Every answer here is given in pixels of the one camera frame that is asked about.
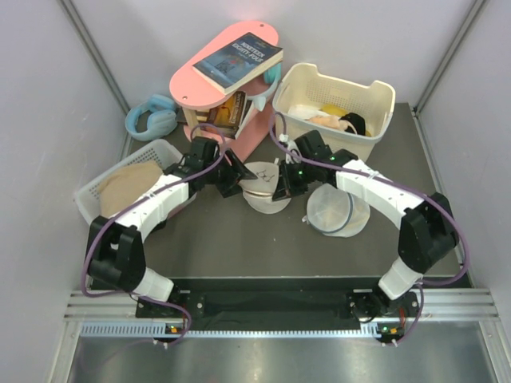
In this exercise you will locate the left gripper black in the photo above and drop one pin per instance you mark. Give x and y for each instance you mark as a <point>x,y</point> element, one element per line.
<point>235,173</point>

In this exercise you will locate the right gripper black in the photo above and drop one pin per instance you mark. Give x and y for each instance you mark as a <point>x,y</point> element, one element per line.
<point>286,188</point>

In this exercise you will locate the beige trim mesh laundry bag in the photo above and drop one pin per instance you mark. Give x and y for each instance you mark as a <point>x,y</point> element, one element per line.
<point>258,193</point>

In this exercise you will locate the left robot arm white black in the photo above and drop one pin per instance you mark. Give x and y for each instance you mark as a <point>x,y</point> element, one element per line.
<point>115,249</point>

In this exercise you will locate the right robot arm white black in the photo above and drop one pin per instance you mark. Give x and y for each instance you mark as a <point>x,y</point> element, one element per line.
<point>427,231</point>

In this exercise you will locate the grey trim mesh laundry bag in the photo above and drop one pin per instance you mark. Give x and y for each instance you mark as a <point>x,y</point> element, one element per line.
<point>336,213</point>

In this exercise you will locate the cream plastic laundry basket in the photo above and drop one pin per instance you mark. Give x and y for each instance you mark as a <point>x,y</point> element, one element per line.
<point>305,85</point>

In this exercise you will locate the brown orange book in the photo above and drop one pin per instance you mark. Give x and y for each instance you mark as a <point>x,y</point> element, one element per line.
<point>229,117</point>

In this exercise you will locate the white plastic perforated basket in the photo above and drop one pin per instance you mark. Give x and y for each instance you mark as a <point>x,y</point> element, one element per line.
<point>161,151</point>

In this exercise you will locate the clothes pile in cream basket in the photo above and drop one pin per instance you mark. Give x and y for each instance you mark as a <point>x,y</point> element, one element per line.
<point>331,116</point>

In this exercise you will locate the blue headphones on floor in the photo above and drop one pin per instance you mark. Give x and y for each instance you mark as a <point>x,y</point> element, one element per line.
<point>161,120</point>

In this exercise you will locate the beige folded cloth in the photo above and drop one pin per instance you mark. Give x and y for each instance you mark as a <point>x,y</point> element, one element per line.
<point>126,185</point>

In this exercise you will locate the dark blue paperback book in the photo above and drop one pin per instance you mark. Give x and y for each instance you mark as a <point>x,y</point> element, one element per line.
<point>238,62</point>

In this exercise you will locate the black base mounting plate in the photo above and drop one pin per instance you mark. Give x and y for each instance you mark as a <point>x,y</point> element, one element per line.
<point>340,297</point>

